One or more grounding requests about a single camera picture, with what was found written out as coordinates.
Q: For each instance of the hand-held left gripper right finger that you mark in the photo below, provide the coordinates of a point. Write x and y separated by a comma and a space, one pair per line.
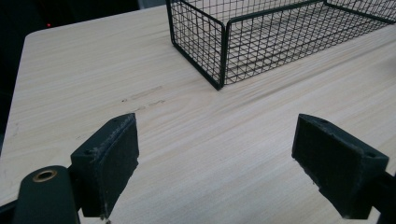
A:
336, 165

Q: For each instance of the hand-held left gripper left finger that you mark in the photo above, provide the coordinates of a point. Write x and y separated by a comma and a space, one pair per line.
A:
104, 165

